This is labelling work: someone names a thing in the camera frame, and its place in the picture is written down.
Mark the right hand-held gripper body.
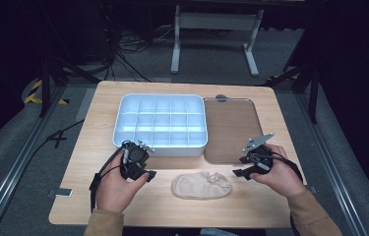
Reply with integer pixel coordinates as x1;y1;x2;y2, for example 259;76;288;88
242;132;276;171

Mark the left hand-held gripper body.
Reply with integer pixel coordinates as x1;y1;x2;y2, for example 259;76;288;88
120;140;155;181

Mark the white divided storage box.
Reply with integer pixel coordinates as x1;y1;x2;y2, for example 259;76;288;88
112;93;209;157

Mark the beige sock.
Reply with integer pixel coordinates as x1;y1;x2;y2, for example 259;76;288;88
170;171;233;201

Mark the person's right hand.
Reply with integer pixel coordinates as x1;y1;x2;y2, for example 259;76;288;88
250;146;308;199

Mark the person's left hand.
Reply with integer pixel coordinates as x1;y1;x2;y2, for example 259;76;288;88
95;153;151;214

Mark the long grey tape strip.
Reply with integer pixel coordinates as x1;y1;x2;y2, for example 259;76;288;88
75;88;97;122

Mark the black tripod stand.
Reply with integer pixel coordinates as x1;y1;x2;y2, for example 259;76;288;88
38;55;101;118
264;58;321;124

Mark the small grey tape piece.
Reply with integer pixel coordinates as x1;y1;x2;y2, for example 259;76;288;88
47;188;74;199

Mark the yellow and black hazard tape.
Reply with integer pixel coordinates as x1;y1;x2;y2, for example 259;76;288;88
24;79;70;106

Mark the white metal stand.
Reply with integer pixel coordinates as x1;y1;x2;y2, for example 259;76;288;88
170;4;265;77

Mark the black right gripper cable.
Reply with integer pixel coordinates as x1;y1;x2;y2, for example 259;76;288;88
269;151;304;183

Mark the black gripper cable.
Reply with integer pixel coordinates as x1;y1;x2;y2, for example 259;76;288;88
269;151;304;183
89;146;131;212

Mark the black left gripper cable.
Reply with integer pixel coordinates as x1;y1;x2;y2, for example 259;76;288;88
89;146;131;212

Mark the black floor cable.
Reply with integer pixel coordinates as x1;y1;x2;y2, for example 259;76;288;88
29;119;86;161

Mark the bundle of black floor cables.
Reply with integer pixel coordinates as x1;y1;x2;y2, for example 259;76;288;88
104;28;175;83

